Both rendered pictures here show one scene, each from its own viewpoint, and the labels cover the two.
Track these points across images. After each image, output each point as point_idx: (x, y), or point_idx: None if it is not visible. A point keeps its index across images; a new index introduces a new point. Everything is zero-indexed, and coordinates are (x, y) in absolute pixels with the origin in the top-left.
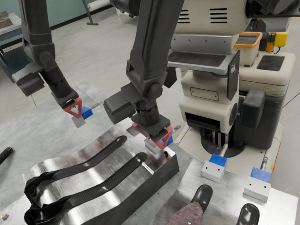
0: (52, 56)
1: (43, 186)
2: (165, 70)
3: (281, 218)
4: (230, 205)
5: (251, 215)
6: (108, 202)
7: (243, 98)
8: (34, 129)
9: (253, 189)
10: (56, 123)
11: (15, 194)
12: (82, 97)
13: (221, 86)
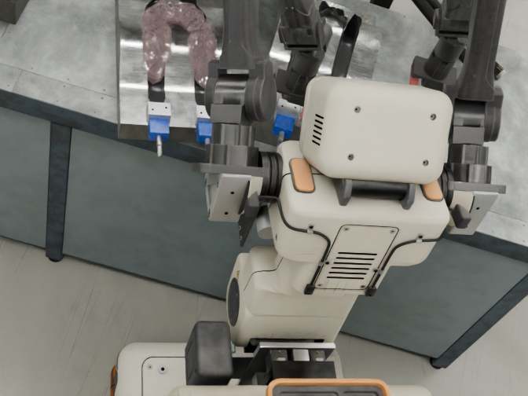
0: (434, 20)
1: (343, 24)
2: (281, 23)
3: (130, 100)
4: (174, 97)
5: (155, 97)
6: (279, 50)
7: (232, 344)
8: (508, 126)
9: (161, 104)
10: (489, 145)
11: (398, 53)
12: (526, 213)
13: (269, 247)
